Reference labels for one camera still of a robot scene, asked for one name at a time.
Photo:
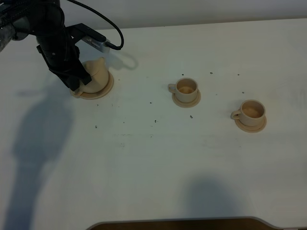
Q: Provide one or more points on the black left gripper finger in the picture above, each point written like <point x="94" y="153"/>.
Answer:
<point x="72" y="83"/>

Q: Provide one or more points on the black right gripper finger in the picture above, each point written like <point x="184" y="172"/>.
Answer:
<point x="85" y="77"/>

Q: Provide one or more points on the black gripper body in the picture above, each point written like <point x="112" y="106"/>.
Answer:
<point x="60" y="53"/>

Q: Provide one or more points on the beige teapot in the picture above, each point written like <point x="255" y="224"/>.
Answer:
<point x="99" y="77"/>

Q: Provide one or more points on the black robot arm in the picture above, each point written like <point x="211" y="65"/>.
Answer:
<point x="45" y="20"/>

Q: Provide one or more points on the beige teapot saucer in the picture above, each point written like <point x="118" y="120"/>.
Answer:
<point x="96" y="95"/>

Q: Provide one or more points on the beige middle teacup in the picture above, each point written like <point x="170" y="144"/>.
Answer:
<point x="185" y="90"/>

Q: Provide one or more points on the beige teacup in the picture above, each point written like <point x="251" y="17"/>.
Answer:
<point x="251" y="113"/>
<point x="185" y="90"/>

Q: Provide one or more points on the beige middle saucer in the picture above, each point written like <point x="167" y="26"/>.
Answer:
<point x="189" y="104"/>

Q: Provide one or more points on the beige right saucer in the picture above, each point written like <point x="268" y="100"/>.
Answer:
<point x="252" y="129"/>

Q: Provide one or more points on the beige right teacup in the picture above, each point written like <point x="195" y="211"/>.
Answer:
<point x="251" y="113"/>

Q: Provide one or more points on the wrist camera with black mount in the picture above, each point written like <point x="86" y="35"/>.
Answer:
<point x="88" y="35"/>

